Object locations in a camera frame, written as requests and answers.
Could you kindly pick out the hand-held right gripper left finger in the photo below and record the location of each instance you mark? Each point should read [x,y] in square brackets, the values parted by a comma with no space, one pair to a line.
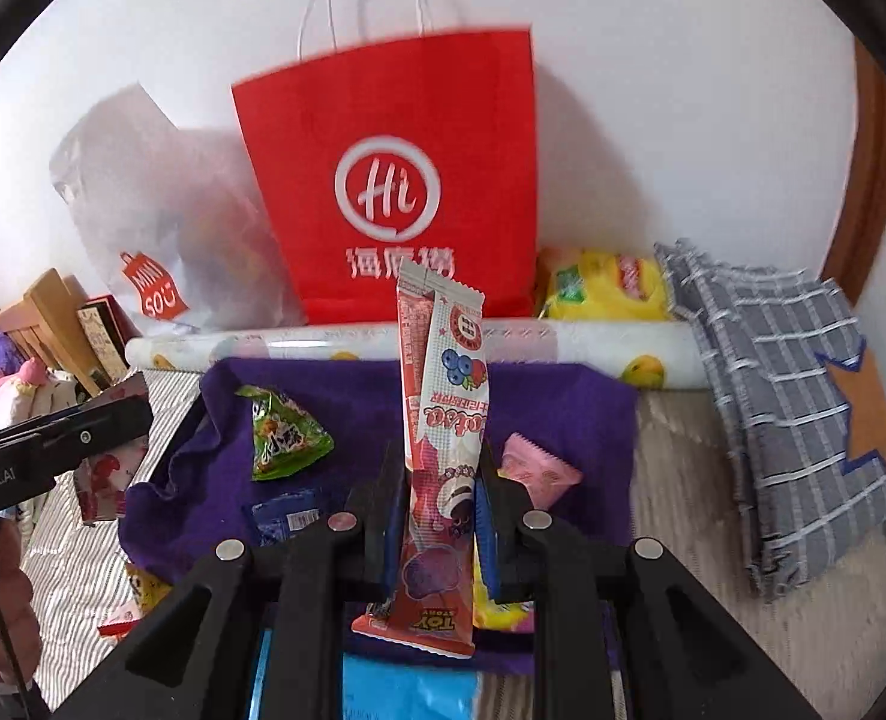
[392,540]

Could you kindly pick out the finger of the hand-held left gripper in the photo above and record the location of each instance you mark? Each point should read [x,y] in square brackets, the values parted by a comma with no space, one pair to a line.
[75,427]

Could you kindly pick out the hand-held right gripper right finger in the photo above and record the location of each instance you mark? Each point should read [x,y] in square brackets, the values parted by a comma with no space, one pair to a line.
[488,547]

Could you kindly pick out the pink snack packet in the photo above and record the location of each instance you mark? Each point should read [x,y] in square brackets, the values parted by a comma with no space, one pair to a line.
[544,472]

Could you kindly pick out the long berry print snack packet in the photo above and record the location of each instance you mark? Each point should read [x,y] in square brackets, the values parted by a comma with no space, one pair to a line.
[443,427]

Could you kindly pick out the green snack packet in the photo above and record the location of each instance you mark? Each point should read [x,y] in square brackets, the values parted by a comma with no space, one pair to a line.
[289,439]

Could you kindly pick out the person's left hand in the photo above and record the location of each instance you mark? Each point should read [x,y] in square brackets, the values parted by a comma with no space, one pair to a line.
[4,600]

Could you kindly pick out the red and white printed packet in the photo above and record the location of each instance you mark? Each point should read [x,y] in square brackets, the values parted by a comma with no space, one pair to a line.
[109,480]

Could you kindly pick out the yellow snack packet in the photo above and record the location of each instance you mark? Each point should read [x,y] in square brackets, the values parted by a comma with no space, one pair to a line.
[149,591]
[499,615]

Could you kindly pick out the purple plush toy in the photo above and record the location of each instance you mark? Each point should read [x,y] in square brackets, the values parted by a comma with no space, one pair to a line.
[15,382]

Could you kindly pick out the dark framed box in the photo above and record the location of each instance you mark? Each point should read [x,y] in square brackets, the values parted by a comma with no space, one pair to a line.
[105,345]

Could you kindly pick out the dark blue snack packet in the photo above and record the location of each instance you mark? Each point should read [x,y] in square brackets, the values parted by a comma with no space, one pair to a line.
[289,517]

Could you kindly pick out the wooden chair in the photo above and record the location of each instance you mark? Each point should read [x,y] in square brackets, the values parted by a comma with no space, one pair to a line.
[45,322]

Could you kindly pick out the light blue plastic packet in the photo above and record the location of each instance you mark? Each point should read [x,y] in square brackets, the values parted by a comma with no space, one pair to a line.
[405,694]

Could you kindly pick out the purple cloth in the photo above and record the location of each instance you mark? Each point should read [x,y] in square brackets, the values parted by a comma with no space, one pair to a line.
[563,405]

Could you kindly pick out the small red white packet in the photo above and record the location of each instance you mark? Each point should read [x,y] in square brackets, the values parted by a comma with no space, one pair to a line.
[120,621]

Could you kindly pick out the white fruit print roll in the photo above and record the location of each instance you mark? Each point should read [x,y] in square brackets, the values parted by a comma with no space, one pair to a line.
[300,345]

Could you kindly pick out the striped bed sheet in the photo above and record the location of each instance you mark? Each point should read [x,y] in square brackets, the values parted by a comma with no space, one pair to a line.
[698,480]

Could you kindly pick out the white translucent plastic bag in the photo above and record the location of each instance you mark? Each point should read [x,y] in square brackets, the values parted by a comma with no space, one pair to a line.
[173,225]

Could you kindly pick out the yellow drink pack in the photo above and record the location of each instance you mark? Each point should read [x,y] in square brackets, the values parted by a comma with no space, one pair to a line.
[608,289]

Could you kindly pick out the grey checked cloth with star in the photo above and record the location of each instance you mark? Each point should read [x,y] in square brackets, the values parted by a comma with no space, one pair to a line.
[780,405]

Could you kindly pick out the red paper bag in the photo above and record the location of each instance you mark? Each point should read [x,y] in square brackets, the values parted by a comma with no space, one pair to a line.
[390,127]

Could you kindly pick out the brown wooden door frame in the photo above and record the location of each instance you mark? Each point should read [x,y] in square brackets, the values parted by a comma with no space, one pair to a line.
[866,180]

